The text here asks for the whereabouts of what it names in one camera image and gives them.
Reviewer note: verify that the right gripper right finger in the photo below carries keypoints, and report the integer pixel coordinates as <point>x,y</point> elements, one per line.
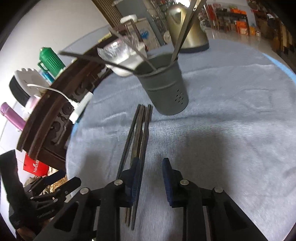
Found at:
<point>207,214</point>

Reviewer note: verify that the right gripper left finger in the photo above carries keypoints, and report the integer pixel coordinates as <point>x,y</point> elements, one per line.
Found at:
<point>94,214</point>

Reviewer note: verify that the dark chopstick four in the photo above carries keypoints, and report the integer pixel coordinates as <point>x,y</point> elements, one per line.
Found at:
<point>127,143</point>

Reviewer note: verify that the dark chopstick one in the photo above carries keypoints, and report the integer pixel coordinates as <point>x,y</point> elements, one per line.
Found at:
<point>95,59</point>

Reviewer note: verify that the dark chopstick two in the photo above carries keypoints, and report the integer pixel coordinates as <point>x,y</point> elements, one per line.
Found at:
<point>127,42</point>

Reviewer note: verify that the person's left hand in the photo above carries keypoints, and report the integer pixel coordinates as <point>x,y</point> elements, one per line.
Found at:
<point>26,233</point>

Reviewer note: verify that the red cardboard box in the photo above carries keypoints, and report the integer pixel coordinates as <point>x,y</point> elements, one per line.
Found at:
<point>35,167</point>

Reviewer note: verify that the dark carved wooden sideboard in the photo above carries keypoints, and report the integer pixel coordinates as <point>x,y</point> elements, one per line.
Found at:
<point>48,128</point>

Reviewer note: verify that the grey table cloth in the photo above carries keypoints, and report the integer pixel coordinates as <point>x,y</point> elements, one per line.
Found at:
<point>237,132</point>

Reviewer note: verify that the purple thermos bottle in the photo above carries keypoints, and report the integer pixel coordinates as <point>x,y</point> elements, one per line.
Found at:
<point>12,116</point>

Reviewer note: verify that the white power strip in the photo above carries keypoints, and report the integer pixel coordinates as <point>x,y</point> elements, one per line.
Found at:
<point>79,107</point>

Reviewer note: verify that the white fan heater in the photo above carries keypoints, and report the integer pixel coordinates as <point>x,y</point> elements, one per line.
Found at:
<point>19,84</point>

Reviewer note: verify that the green thermos jug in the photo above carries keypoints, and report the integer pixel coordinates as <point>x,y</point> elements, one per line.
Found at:
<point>50,62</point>

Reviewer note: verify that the dark grey utensil cup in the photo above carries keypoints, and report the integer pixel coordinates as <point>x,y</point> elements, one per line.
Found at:
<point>165,85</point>

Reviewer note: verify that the blue round table cover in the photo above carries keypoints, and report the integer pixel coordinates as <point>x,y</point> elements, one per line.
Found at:
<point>283,67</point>

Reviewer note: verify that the clear plastic bag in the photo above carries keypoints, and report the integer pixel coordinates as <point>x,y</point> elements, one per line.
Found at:
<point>120,53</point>

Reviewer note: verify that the gold electric kettle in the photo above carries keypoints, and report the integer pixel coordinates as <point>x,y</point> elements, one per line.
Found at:
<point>196,39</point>

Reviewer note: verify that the grey refrigerator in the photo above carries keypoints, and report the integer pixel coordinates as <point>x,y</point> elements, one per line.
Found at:
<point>142,9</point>

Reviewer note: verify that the dark wooden side table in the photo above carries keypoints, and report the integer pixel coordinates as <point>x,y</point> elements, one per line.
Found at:
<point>220,15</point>

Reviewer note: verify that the wooden chair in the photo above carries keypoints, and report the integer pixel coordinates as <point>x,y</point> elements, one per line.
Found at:
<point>130,28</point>

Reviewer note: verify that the white rice cooker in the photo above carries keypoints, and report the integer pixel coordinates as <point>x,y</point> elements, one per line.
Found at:
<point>129,17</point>

